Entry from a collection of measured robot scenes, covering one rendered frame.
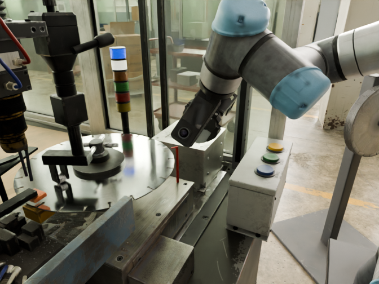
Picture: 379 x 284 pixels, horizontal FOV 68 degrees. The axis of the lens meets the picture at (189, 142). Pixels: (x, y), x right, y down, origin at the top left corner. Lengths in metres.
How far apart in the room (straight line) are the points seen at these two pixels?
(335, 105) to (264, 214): 2.94
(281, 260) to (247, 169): 1.10
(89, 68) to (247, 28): 0.88
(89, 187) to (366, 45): 0.52
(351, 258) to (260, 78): 0.50
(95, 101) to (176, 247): 0.79
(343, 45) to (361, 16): 2.93
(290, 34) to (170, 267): 0.65
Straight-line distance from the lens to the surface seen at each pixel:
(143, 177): 0.57
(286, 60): 0.41
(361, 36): 0.50
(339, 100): 3.55
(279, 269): 1.71
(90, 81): 1.22
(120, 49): 0.85
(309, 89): 0.40
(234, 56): 0.42
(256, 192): 0.66
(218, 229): 0.75
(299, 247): 1.83
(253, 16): 0.42
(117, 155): 0.65
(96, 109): 1.24
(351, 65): 0.50
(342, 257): 0.77
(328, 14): 4.88
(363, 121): 1.41
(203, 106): 0.53
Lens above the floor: 1.26
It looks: 25 degrees down
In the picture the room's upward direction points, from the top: straight up
